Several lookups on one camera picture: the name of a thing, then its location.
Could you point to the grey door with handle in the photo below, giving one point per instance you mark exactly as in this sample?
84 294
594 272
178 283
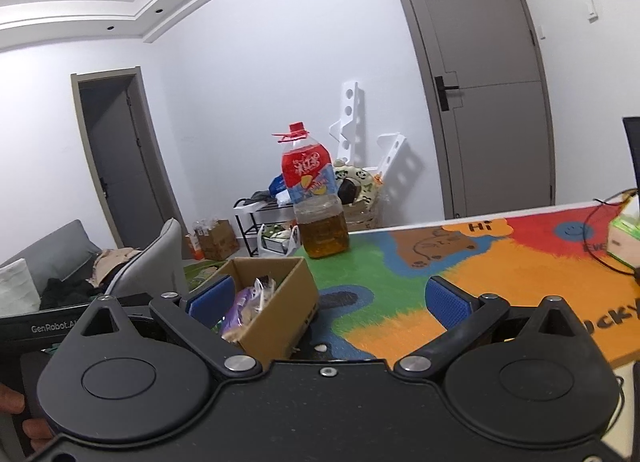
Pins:
487 97

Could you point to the white pillow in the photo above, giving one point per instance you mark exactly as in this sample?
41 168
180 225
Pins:
18 294

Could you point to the dark grey left door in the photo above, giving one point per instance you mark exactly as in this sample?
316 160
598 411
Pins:
123 155

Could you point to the white perforated rack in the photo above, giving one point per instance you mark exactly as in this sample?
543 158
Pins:
350 134

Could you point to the small brown cardboard box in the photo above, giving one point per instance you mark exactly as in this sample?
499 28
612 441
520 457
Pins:
216 238

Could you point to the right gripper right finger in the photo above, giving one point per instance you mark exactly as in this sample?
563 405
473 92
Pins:
468 321

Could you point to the grey sofa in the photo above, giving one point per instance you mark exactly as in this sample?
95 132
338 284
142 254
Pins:
65 256

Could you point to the grey chair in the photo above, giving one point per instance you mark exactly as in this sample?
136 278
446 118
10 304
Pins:
157 269

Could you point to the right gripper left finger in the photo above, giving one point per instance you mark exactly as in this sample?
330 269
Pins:
189 321

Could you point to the purple long snack packet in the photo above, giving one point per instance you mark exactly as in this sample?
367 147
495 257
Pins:
237 319

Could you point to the yellow biscuit packet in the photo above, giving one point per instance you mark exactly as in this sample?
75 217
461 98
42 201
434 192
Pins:
260 294

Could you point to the laptop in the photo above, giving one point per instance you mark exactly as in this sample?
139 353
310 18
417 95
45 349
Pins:
631 125

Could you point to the large iced tea bottle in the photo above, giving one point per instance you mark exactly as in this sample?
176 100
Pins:
308 175

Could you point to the white plastic bag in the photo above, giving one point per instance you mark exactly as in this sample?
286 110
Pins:
278 240

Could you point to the tissue box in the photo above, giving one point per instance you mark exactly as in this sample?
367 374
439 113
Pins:
624 242

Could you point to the blue white bag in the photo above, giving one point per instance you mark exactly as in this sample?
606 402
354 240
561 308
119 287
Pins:
277 186

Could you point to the black shoe rack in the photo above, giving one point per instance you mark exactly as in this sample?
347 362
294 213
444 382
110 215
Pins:
251 214

